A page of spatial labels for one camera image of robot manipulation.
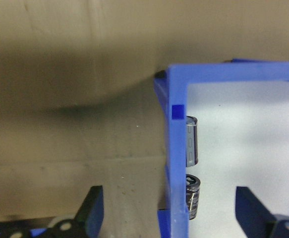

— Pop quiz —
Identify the blue plastic capacitor bin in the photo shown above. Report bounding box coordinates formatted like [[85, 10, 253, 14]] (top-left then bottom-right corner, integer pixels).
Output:
[[153, 58, 289, 238]]

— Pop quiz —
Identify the black cylindrical capacitor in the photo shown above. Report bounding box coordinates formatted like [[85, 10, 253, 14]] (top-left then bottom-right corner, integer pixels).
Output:
[[185, 115, 199, 167], [185, 173, 201, 221]]

